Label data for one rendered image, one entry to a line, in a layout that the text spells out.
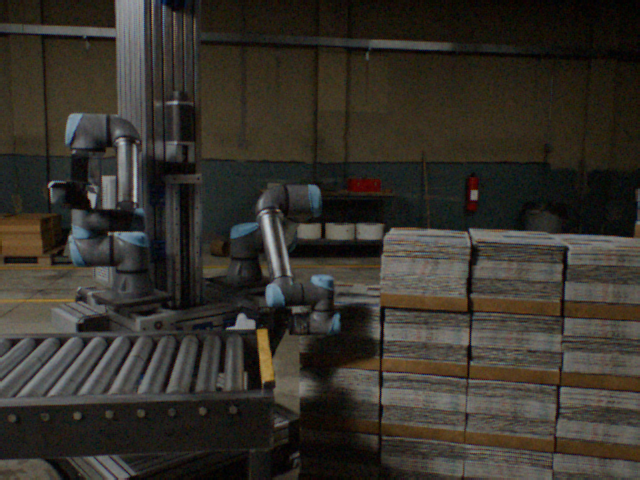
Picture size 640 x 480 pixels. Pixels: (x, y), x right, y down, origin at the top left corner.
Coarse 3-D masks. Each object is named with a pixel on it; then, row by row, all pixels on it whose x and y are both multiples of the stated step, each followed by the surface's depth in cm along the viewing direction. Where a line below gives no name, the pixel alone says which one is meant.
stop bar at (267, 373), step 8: (264, 328) 181; (264, 336) 173; (264, 344) 166; (264, 352) 159; (264, 360) 152; (264, 368) 147; (272, 368) 147; (264, 376) 141; (272, 376) 141; (264, 384) 138; (272, 384) 139
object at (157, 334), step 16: (0, 336) 175; (16, 336) 176; (32, 336) 176; (48, 336) 176; (64, 336) 177; (80, 336) 177; (96, 336) 177; (112, 336) 178; (128, 336) 178; (160, 336) 179; (176, 336) 180; (224, 336) 182; (256, 336) 183; (128, 352) 179; (176, 352) 181; (224, 352) 183; (256, 352) 184; (144, 368) 180; (224, 368) 183; (256, 368) 184
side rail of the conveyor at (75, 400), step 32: (0, 416) 127; (32, 416) 128; (64, 416) 129; (96, 416) 130; (128, 416) 131; (160, 416) 131; (192, 416) 132; (224, 416) 133; (256, 416) 134; (0, 448) 128; (32, 448) 129; (64, 448) 130; (96, 448) 131; (128, 448) 131; (160, 448) 132; (192, 448) 133; (224, 448) 134; (256, 448) 135
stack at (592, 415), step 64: (384, 320) 221; (448, 320) 203; (512, 320) 199; (576, 320) 195; (320, 384) 214; (384, 384) 210; (448, 384) 206; (512, 384) 201; (320, 448) 218; (384, 448) 213; (448, 448) 208; (512, 448) 205
